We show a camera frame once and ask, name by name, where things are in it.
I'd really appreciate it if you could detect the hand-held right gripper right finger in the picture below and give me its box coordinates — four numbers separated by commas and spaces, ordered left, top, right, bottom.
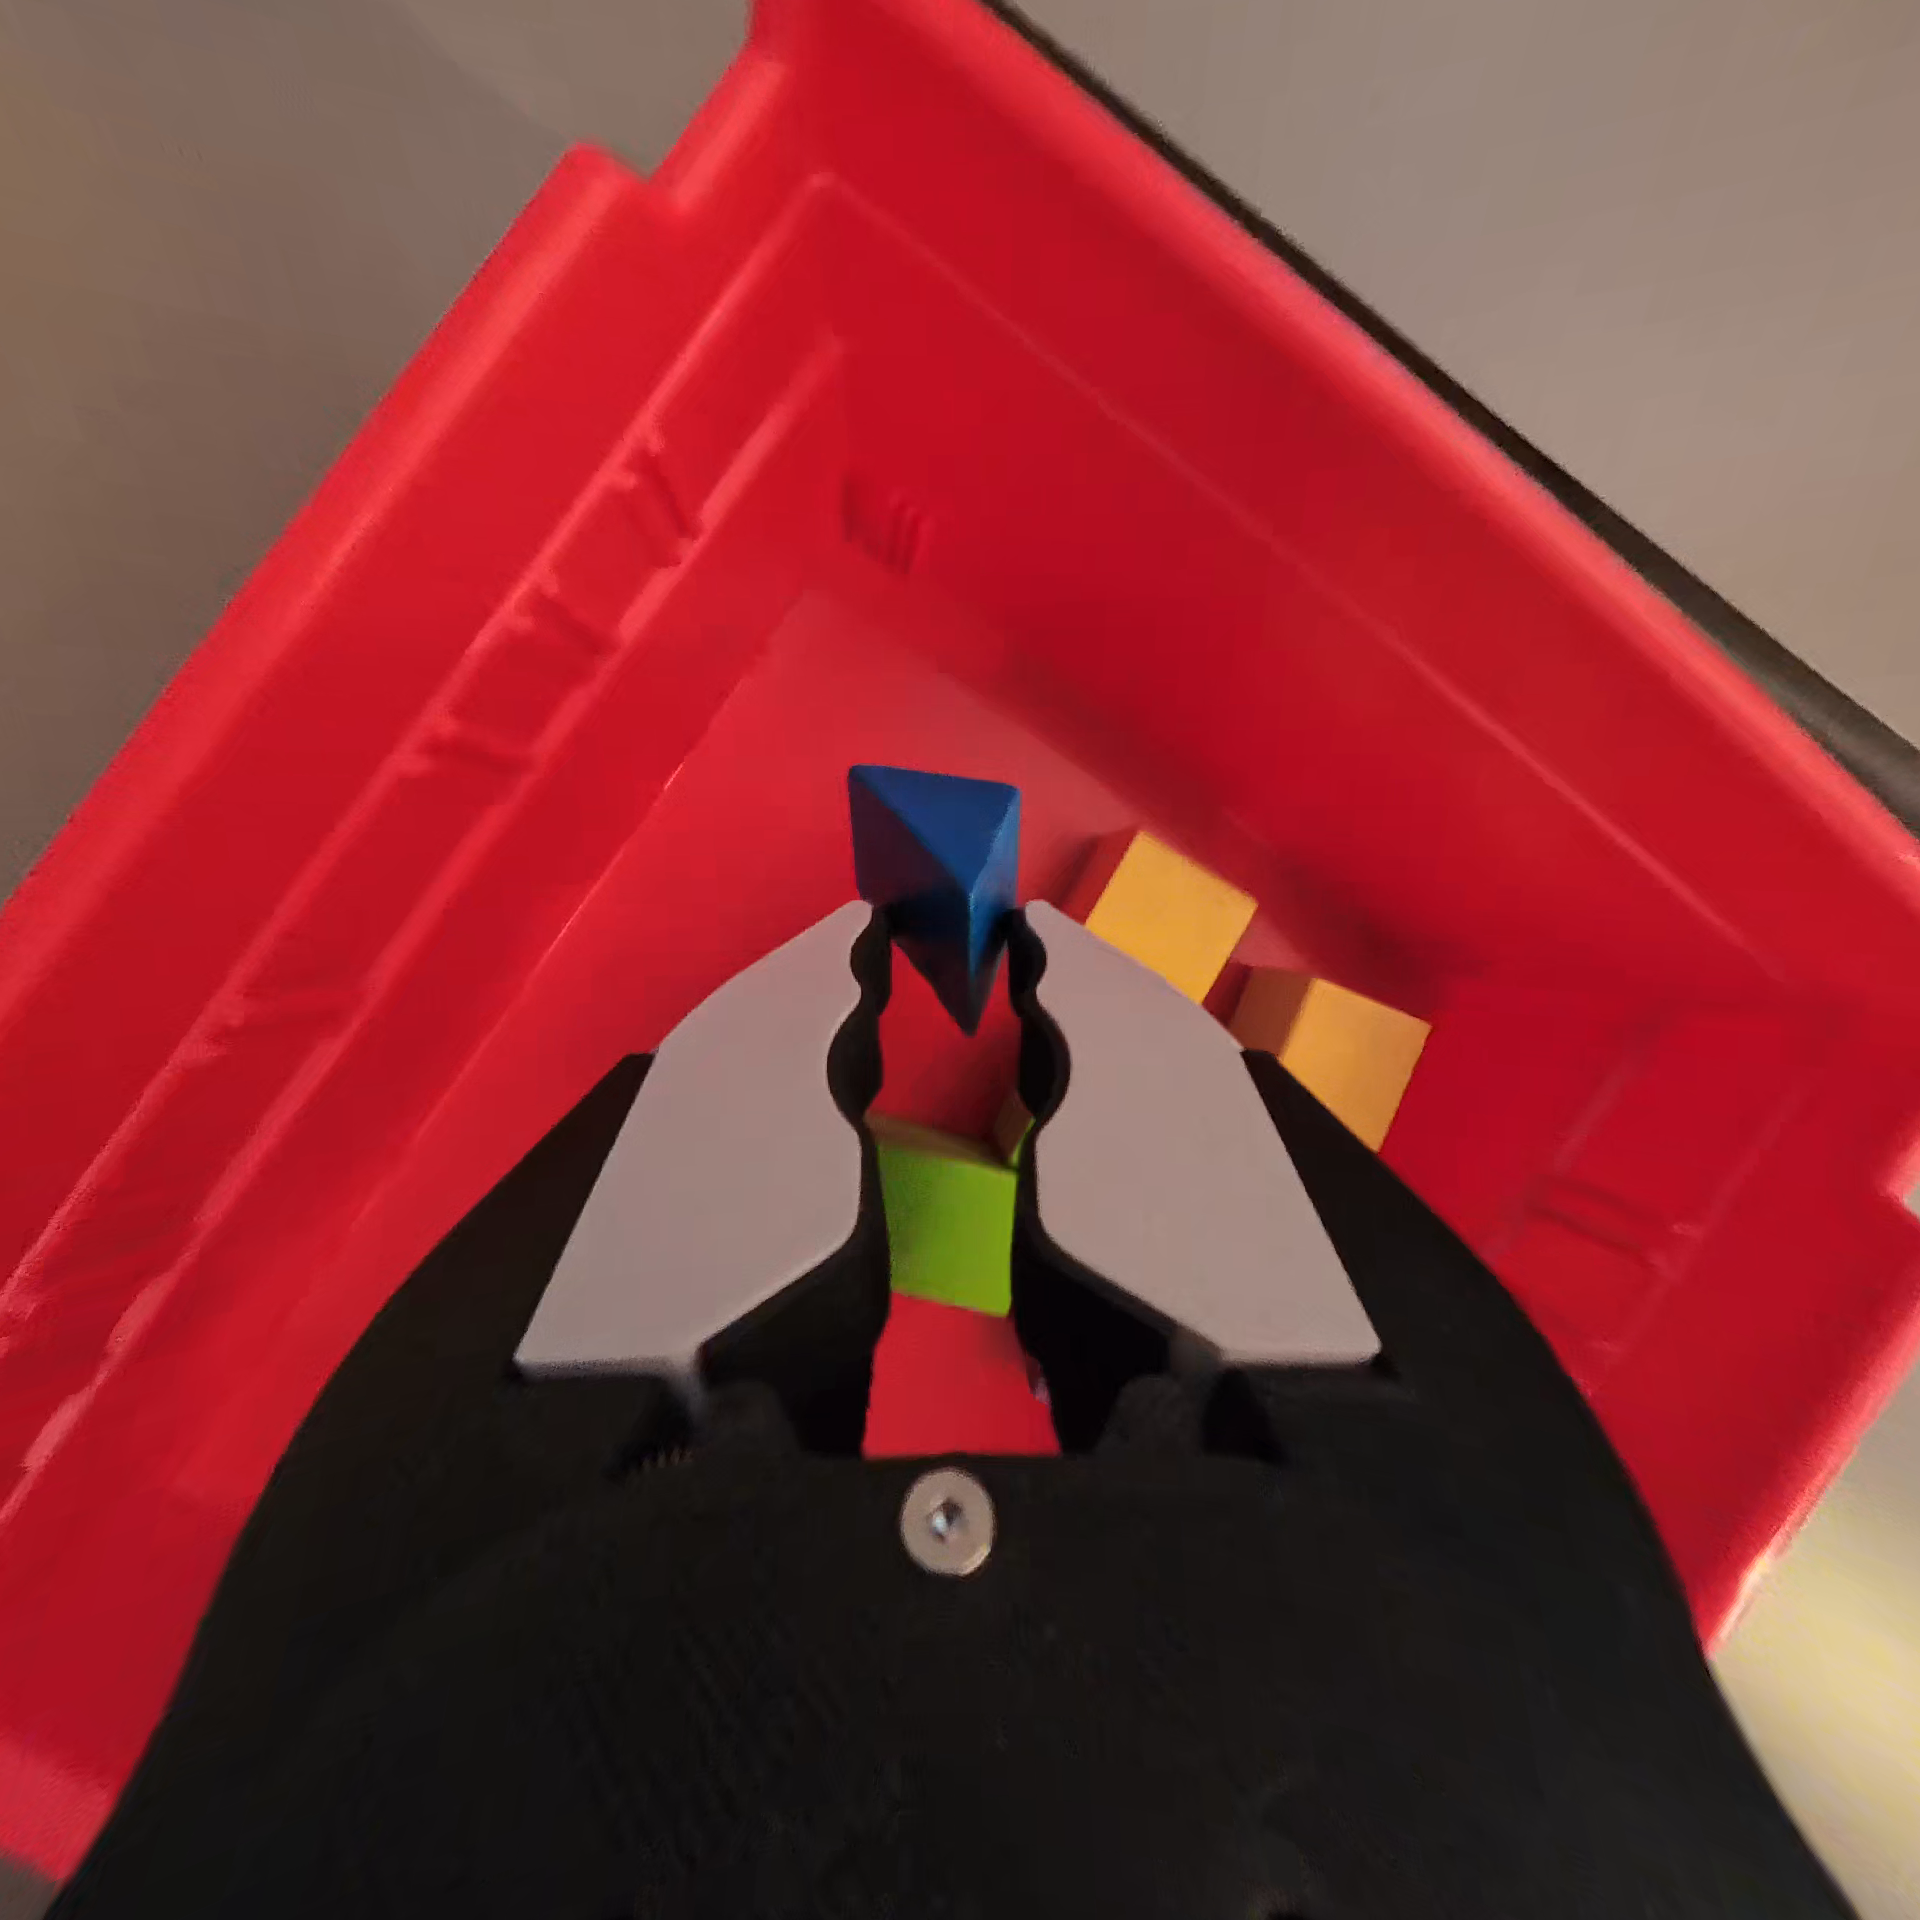
1008, 901, 1388, 1428

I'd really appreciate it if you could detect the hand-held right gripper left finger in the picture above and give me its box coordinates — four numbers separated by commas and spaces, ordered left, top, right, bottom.
514, 901, 889, 1428

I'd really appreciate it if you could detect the yellow wooden cube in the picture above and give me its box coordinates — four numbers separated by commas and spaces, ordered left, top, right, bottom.
1232, 963, 1432, 1156

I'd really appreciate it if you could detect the green wooden block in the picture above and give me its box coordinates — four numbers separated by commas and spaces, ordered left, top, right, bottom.
865, 1106, 1040, 1322

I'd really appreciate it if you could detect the orange wooden block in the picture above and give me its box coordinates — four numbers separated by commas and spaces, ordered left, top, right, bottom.
1078, 829, 1261, 1002

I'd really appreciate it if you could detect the blue wooden triangle block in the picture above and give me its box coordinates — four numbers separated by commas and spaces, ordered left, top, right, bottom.
849, 766, 1019, 1039

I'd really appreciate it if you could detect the red plastic bin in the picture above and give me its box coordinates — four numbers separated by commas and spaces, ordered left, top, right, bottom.
0, 0, 1920, 1884

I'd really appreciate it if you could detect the table edge rail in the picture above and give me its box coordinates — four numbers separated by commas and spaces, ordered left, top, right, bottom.
981, 0, 1920, 832

